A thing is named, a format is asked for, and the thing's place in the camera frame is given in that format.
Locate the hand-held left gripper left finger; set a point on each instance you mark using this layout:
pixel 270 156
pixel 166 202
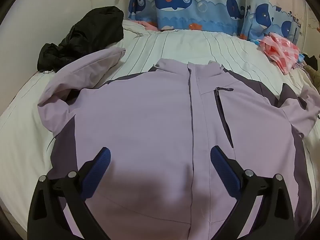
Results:
pixel 98 166

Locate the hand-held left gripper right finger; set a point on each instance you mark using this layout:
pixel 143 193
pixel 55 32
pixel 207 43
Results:
pixel 223 170

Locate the lilac and purple jacket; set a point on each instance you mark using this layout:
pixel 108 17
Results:
pixel 150 117

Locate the beige plush cloth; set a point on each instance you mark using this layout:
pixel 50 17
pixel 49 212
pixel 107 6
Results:
pixel 312 76

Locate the black puffy jacket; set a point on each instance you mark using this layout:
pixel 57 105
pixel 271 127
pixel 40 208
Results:
pixel 82 35

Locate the white striped bed sheet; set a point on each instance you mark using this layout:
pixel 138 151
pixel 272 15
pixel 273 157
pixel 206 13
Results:
pixel 175 45

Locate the dark cloth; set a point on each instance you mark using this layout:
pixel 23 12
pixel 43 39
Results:
pixel 311 59

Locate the pink cloth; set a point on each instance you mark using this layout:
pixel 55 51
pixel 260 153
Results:
pixel 148 25

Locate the blue whale print curtain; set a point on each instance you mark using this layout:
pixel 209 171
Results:
pixel 175 12

